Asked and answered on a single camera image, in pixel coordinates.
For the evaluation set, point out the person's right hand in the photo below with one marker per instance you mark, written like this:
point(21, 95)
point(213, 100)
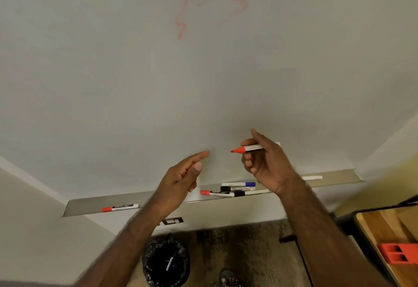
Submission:
point(274, 169)

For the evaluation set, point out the blue whiteboard marker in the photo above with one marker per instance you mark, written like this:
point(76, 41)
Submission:
point(250, 184)
point(168, 264)

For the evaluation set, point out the red whiteboard marker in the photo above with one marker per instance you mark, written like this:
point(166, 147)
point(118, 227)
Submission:
point(106, 209)
point(205, 192)
point(240, 149)

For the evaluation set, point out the black whiteboard marker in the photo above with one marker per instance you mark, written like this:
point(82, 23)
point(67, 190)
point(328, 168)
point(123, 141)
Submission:
point(225, 188)
point(239, 194)

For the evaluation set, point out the white whiteboard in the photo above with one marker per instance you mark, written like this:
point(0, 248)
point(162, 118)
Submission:
point(130, 84)

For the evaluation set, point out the metal marker tray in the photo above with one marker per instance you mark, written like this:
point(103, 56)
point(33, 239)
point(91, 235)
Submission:
point(85, 206)

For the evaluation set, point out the person's left forearm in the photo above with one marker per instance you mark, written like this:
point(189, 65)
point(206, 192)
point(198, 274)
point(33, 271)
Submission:
point(130, 247)

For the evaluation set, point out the person's right forearm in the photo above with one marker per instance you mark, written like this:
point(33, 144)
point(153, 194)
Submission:
point(326, 241)

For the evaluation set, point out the red plastic holder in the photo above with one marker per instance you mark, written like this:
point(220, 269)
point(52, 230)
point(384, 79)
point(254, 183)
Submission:
point(398, 250)

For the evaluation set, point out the black trash bin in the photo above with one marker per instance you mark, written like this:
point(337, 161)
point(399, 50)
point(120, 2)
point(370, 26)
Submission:
point(156, 264)

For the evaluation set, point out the black wall outlet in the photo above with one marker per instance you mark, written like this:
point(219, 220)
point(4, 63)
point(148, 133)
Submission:
point(173, 221)

